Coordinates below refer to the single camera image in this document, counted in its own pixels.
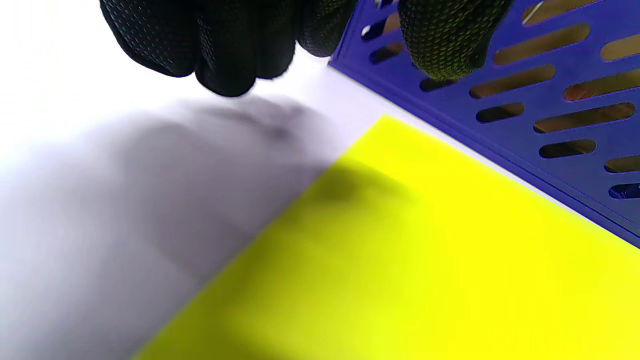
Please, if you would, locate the person's left hand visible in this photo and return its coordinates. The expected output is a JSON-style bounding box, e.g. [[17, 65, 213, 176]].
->
[[100, 0, 513, 98]]

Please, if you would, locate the yellow cardstock sheet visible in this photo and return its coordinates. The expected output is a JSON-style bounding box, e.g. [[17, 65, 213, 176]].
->
[[132, 115, 640, 360]]

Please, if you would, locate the blue perforated file holder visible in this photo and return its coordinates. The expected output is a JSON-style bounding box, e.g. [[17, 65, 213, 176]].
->
[[327, 0, 640, 249]]

